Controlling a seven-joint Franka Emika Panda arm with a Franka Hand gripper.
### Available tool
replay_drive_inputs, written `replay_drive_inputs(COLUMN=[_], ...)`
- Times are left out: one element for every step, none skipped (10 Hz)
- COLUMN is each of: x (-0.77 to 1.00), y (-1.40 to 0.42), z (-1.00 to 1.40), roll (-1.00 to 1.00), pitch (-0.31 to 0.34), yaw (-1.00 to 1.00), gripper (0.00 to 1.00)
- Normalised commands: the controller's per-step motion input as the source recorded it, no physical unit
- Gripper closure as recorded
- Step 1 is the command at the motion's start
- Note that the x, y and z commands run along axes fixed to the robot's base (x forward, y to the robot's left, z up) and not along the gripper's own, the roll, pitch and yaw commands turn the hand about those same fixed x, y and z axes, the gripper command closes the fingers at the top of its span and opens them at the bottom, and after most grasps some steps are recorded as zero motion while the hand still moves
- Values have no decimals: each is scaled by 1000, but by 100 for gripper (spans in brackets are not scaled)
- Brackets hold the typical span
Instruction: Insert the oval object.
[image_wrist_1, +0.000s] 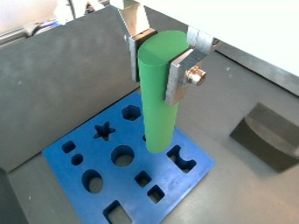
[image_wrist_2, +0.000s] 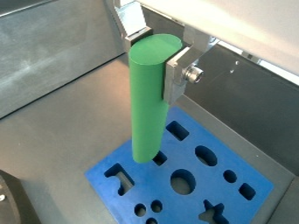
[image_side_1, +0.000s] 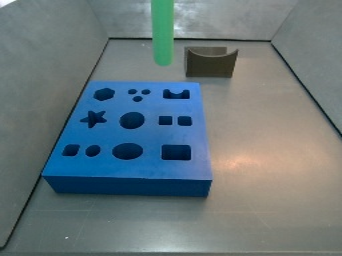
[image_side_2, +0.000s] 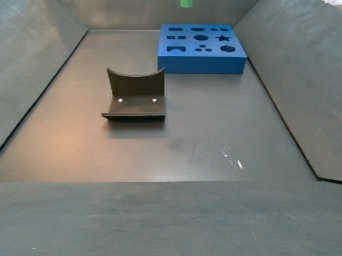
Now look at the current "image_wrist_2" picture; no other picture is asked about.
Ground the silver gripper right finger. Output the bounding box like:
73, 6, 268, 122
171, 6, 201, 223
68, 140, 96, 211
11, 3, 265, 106
163, 25, 219, 105

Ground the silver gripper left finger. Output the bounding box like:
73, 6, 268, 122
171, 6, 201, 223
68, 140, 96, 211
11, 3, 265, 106
113, 0, 153, 51

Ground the green oval peg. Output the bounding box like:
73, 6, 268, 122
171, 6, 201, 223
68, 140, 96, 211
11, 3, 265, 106
128, 34, 183, 163

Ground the black object at corner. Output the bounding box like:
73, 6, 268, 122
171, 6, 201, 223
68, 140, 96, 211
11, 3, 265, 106
0, 170, 41, 224

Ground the blue shape sorting board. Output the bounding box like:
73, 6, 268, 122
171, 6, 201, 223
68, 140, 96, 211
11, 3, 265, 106
85, 108, 274, 224

